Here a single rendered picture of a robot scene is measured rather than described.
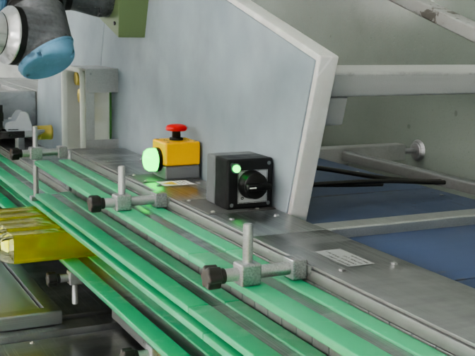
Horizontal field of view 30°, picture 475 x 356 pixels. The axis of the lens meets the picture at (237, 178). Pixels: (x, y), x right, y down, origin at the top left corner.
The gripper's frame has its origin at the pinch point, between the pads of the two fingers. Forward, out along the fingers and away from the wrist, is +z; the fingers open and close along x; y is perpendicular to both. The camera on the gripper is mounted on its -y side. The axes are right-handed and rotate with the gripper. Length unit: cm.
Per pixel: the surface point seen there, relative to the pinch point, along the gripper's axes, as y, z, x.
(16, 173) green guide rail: -13.7, 0.7, 27.0
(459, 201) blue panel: -5, 55, -87
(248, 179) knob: 2, 11, -90
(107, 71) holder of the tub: 14.9, 14.4, -9.9
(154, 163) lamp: 0, 8, -58
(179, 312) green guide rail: -15, -4, -99
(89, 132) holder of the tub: 0.8, 9.9, -9.8
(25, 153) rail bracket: -3.0, -6.0, -13.5
